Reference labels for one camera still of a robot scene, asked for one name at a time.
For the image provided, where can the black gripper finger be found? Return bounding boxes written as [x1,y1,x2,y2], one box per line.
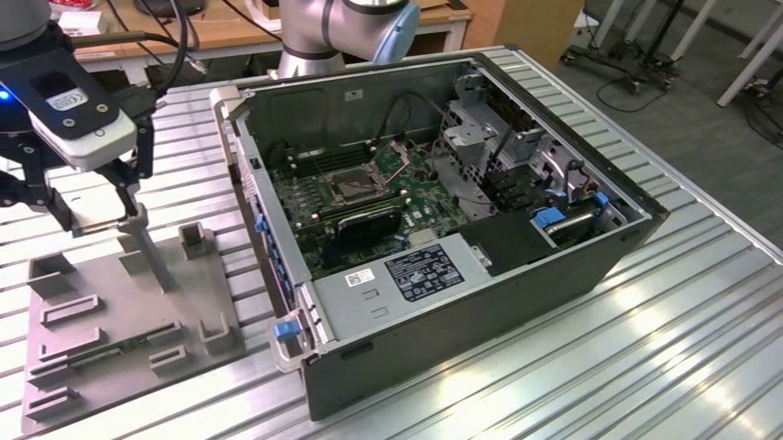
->
[100,122,155,221]
[0,158,74,235]

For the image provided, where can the silver square CPU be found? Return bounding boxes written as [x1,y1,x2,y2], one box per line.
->
[69,218,133,237]

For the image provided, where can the blue slot retainer strip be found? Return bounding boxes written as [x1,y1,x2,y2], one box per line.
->
[251,201,288,299]

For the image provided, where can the CPU socket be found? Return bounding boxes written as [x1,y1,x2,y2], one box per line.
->
[327,167,392,207]

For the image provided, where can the white box with label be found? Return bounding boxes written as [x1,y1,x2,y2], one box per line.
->
[57,11,102,38]

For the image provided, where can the wooden desk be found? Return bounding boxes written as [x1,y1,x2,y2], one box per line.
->
[48,0,476,93]

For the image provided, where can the black round object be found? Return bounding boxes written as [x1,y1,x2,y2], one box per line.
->
[133,0,207,17]

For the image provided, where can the green RAM stick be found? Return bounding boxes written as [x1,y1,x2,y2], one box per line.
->
[64,332,157,369]

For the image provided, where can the metal socket cover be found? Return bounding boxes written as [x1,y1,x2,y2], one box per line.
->
[383,140,419,181]

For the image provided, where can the grey parts rack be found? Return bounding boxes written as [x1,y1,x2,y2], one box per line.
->
[21,201,249,436]

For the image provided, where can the green motherboard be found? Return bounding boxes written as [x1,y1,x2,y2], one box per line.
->
[268,141,491,281]

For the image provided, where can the grey power supply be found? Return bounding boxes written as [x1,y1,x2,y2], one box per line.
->
[311,233,492,345]

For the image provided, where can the grey metal drive cage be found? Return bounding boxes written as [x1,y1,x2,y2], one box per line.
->
[439,72,512,160]

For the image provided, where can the open black PC case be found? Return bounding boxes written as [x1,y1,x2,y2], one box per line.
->
[207,43,672,423]

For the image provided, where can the blue disk carrier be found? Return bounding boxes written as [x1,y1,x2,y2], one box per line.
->
[528,206,568,235]

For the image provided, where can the wooden cabinet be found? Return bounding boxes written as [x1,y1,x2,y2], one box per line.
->
[495,0,583,72]

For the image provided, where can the black wheeled stand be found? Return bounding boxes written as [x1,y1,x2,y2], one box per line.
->
[560,0,684,95]

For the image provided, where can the white table legs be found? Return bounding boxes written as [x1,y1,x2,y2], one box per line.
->
[715,13,783,107]

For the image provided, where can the white camera with black bracket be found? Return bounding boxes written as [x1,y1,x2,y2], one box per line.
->
[26,59,140,173]

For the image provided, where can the black cable connector block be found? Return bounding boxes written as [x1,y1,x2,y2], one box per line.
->
[118,86,168,121]

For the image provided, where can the thin cable with metal plug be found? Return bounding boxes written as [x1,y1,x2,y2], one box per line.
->
[183,0,287,73]

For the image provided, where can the black looped case cable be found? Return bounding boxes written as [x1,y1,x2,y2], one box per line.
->
[376,90,457,143]

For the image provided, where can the coloured wire bundle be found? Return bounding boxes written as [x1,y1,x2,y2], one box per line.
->
[565,159,604,203]

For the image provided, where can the white table frame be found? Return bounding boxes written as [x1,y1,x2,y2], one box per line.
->
[589,0,716,61]

